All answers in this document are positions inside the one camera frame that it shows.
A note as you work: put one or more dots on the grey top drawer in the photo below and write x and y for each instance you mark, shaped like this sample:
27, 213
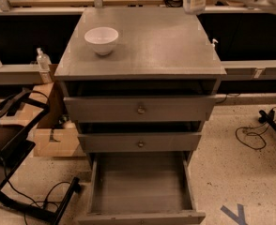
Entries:
139, 109

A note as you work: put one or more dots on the black metal cart frame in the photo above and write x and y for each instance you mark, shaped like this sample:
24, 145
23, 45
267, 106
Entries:
15, 147

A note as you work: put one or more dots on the small white spray bottle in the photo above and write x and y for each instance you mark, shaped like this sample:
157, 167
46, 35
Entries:
214, 44

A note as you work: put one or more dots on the cardboard box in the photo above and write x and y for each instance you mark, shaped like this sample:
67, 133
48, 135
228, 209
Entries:
55, 135

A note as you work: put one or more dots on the clear plastic water bottle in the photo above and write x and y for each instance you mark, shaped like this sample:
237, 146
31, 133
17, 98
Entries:
194, 6

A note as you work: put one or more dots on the grey wooden drawer cabinet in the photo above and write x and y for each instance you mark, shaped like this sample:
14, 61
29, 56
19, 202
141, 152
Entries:
160, 53

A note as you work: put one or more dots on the grey middle drawer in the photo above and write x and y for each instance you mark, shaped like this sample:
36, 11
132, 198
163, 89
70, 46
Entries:
139, 142

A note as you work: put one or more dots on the white ceramic bowl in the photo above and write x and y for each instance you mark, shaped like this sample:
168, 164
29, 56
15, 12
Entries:
102, 40

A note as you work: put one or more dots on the clear pump dispenser bottle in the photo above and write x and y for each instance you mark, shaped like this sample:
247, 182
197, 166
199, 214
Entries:
43, 59

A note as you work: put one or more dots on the black stand base right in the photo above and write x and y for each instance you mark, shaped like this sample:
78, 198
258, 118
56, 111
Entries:
269, 118

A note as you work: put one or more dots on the grey open bottom drawer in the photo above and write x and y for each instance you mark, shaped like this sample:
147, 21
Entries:
148, 188

